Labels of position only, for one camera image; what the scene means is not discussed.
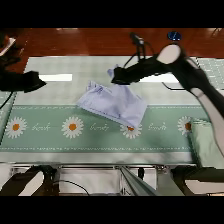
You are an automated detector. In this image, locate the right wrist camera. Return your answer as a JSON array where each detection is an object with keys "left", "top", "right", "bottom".
[{"left": 124, "top": 31, "right": 150, "bottom": 68}]

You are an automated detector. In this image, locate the blue round object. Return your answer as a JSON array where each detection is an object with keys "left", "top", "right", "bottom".
[{"left": 167, "top": 30, "right": 183, "bottom": 42}]

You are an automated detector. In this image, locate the light blue shirt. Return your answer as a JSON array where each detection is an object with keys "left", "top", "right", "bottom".
[{"left": 76, "top": 64, "right": 149, "bottom": 130}]

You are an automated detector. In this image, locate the pale green garment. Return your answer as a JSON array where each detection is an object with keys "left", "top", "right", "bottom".
[{"left": 187, "top": 119, "right": 224, "bottom": 170}]

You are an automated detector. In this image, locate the silver frame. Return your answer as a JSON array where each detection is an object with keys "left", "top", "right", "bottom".
[{"left": 0, "top": 161, "right": 224, "bottom": 197}]

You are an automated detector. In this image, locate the black cable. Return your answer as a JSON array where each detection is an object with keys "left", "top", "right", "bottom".
[
  {"left": 52, "top": 179, "right": 91, "bottom": 197},
  {"left": 161, "top": 81, "right": 186, "bottom": 92}
]

